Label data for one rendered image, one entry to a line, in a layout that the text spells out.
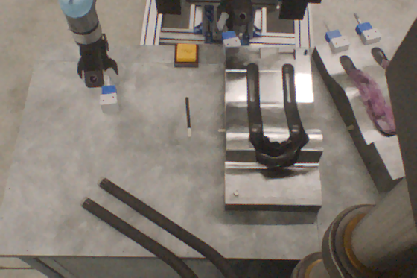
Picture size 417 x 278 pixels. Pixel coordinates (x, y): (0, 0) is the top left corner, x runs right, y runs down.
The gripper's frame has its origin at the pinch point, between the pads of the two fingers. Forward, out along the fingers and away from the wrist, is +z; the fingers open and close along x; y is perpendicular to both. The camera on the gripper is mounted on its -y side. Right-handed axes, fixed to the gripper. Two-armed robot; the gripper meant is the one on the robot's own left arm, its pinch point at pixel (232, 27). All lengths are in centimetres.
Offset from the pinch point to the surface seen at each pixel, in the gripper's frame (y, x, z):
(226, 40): 1.1, 1.3, 7.5
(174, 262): -65, 31, 5
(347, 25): 61, -87, 91
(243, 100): -23.5, 2.4, 4.7
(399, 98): -78, 14, -89
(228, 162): -41.3, 11.0, 6.7
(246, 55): -6.6, -3.3, 6.6
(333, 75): -19.7, -27.7, 6.5
